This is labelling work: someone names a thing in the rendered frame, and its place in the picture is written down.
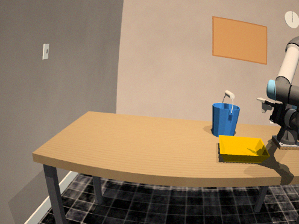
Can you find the blue pail with white handle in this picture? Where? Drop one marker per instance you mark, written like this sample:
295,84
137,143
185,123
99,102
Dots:
224,121

